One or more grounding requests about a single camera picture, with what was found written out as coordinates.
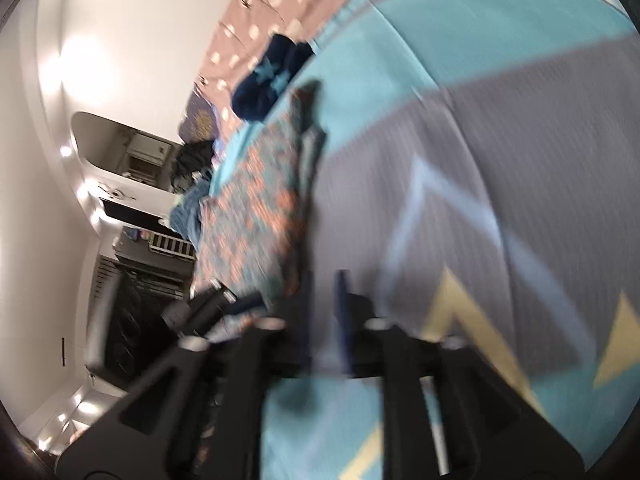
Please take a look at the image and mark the teal floral garment orange flowers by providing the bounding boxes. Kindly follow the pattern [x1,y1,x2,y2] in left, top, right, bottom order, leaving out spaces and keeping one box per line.
[192,80,326,306]

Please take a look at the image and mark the black clothes pile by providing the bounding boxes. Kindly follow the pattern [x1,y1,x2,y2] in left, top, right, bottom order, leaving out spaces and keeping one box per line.
[170,140,215,194]

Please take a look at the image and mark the white small shelf rack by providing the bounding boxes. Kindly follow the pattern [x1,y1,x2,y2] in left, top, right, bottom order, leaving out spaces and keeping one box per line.
[148,232,196,261]

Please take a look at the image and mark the blue knitted blanket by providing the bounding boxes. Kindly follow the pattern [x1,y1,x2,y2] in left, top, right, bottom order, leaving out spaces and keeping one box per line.
[168,179,210,248]

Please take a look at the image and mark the purple gold patterned cushion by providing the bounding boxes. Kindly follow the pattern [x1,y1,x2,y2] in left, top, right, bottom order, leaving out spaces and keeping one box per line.
[178,92,219,144]

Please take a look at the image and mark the teal grey geometric bedspread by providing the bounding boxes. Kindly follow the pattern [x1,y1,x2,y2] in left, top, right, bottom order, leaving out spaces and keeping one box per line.
[199,0,640,480]

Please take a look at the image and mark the navy star plush toy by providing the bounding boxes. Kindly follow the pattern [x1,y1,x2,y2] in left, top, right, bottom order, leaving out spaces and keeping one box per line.
[231,34,314,122]

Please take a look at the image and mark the pink polka dot sheet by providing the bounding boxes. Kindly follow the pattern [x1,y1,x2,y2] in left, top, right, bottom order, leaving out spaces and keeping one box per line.
[192,0,348,140]

